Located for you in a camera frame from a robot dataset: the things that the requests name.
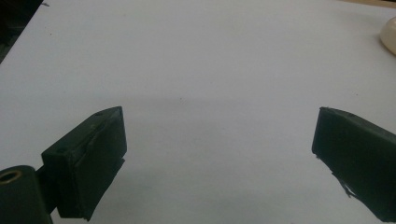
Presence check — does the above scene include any cream rounded object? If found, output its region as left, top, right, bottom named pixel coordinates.
left=379, top=16, right=396, bottom=56

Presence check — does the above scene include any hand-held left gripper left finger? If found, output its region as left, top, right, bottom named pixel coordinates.
left=40, top=105, right=128, bottom=222

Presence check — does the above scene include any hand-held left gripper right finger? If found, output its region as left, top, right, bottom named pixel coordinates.
left=311, top=106, right=396, bottom=223

